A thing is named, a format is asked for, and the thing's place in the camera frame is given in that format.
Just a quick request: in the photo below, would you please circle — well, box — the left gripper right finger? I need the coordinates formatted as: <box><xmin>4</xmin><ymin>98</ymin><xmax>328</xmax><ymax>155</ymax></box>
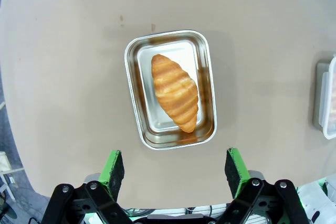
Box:
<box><xmin>216</xmin><ymin>147</ymin><xmax>311</xmax><ymax>224</ymax></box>

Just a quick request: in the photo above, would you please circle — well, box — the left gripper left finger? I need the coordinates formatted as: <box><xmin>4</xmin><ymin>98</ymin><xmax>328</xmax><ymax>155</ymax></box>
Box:
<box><xmin>41</xmin><ymin>150</ymin><xmax>133</xmax><ymax>224</ymax></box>

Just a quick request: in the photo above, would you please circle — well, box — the steel rectangular container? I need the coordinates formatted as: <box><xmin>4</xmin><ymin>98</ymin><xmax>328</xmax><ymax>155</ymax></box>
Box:
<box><xmin>312</xmin><ymin>60</ymin><xmax>332</xmax><ymax>132</ymax></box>
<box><xmin>124</xmin><ymin>29</ymin><xmax>218</xmax><ymax>151</ymax></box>

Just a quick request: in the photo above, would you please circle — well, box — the clear plastic container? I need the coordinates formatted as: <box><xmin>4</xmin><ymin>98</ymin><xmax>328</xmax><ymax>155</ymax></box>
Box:
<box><xmin>318</xmin><ymin>55</ymin><xmax>336</xmax><ymax>140</ymax></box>

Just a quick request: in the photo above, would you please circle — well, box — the golden croissant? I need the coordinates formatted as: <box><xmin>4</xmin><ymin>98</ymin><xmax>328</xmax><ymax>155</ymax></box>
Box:
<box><xmin>151</xmin><ymin>54</ymin><xmax>200</xmax><ymax>133</ymax></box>

